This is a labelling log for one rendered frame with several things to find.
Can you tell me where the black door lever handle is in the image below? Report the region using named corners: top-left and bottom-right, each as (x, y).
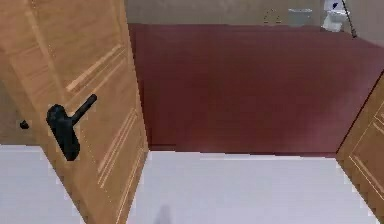
top-left (45, 93), bottom-right (98, 162)

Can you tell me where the light brown wooden room door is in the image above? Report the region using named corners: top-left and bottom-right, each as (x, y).
top-left (0, 0), bottom-right (150, 224)

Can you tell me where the grey round waste bin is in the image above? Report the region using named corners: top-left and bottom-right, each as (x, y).
top-left (287, 8), bottom-right (314, 28)

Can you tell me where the thin black floor lamp pole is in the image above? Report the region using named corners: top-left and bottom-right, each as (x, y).
top-left (340, 0), bottom-right (358, 39)

